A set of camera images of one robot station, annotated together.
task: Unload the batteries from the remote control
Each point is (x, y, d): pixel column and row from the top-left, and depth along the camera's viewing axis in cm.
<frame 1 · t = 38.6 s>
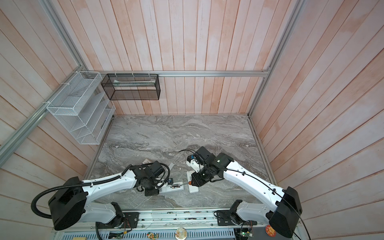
left hand: (153, 189, 82), fingers open
right hand: (193, 182, 74), fingers closed
white slim remote control: (175, 186, 85), point 2 cm above the table
white battery cover: (171, 166, 94), on the table

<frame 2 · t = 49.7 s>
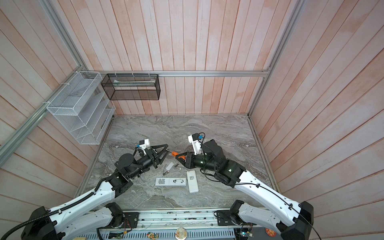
left hand: (168, 150, 68), fingers open
right hand: (176, 158, 66), fingers closed
white slim remote control: (171, 181, 86), point 2 cm above the table
the other named things where they were.

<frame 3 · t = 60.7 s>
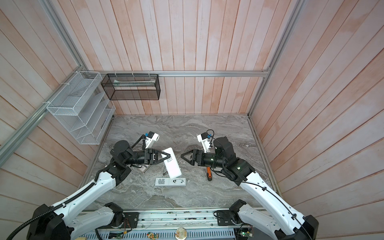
left hand: (168, 161, 63), fingers closed
right hand: (185, 157, 66), fingers open
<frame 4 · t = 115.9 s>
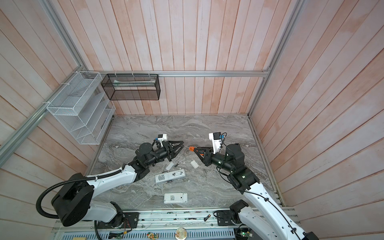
left hand: (184, 146, 72), fingers open
right hand: (195, 150, 68), fingers closed
white slim remote control: (170, 175, 88), point 2 cm above the table
orange black screwdriver: (190, 148, 71), point 28 cm above the table
